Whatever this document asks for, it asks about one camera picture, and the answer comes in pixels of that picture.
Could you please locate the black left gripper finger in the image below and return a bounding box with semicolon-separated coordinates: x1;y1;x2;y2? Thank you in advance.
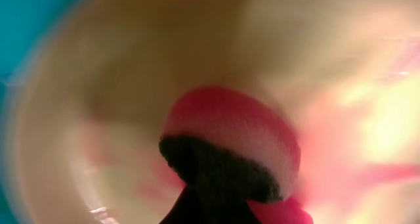
159;186;261;224

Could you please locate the green and pink sponge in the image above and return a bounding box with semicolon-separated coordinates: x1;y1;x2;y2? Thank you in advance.
159;87;312;224

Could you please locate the yellow-green plate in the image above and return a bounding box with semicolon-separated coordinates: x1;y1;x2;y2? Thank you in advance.
7;0;419;223

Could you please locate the blue plastic tray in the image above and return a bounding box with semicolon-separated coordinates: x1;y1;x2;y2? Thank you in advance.
1;0;84;224

